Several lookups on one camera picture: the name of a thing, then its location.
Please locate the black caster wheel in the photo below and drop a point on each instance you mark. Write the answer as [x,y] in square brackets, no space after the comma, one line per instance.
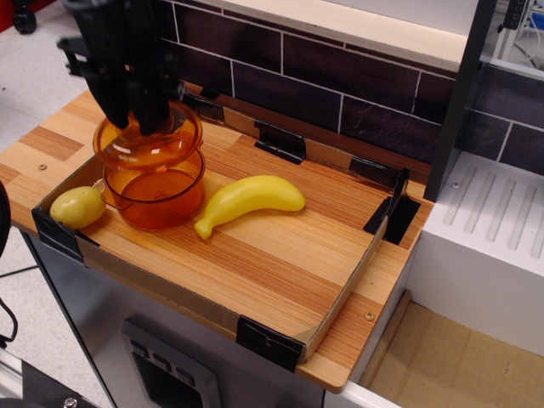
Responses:
[24,19]

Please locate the yellow plastic banana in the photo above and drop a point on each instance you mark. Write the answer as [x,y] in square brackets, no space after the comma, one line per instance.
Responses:
[248,195]

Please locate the white toy sink drainboard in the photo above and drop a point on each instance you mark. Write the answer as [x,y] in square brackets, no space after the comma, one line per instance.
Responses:
[479,258]

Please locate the orange transparent pot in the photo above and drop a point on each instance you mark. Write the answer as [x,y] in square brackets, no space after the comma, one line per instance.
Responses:
[157,199]

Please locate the yellow plastic potato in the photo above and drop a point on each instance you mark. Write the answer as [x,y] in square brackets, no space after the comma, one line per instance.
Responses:
[78,208]

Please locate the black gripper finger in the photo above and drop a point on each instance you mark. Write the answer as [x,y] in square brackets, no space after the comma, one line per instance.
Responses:
[110,102]
[148,101]

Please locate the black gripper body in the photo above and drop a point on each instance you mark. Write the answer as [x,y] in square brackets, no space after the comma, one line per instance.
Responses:
[119,44]

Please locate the orange transparent pot lid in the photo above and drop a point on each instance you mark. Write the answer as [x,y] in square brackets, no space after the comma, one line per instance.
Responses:
[128,149]

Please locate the cardboard fence with black tape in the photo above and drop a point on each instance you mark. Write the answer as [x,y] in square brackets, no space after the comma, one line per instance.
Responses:
[322,276]

